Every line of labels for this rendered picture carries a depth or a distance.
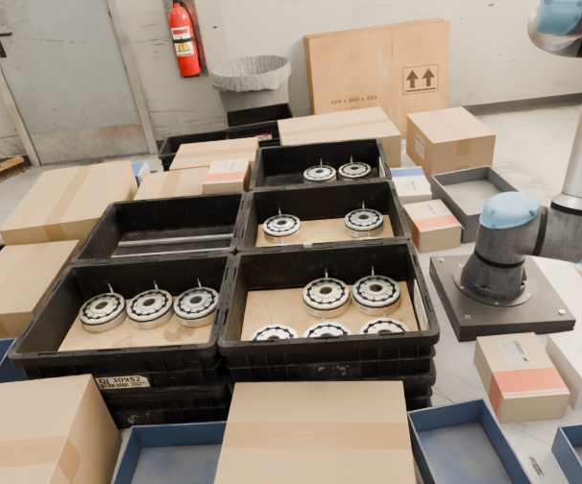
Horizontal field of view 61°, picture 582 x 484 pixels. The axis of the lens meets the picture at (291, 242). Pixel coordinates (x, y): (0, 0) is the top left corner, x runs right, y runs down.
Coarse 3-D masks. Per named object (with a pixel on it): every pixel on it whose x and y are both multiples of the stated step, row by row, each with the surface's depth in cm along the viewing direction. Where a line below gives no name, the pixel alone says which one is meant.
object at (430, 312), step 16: (400, 240) 111; (240, 256) 112; (416, 256) 105; (416, 272) 101; (432, 304) 92; (224, 320) 95; (432, 320) 89; (224, 336) 91; (320, 336) 89; (336, 336) 88; (352, 336) 88; (368, 336) 87; (384, 336) 87; (400, 336) 87; (416, 336) 86; (432, 336) 86; (224, 352) 90; (240, 352) 90; (256, 352) 90; (272, 352) 89; (288, 352) 89
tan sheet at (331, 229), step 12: (384, 216) 139; (312, 228) 138; (324, 228) 137; (336, 228) 136; (384, 228) 134; (264, 240) 135; (300, 240) 133; (312, 240) 133; (324, 240) 132; (336, 240) 131
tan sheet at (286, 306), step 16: (400, 288) 113; (256, 304) 113; (272, 304) 113; (288, 304) 112; (352, 304) 110; (400, 304) 108; (256, 320) 109; (288, 320) 108; (304, 320) 107; (320, 320) 107; (336, 320) 106; (352, 320) 106; (368, 320) 105; (400, 320) 104
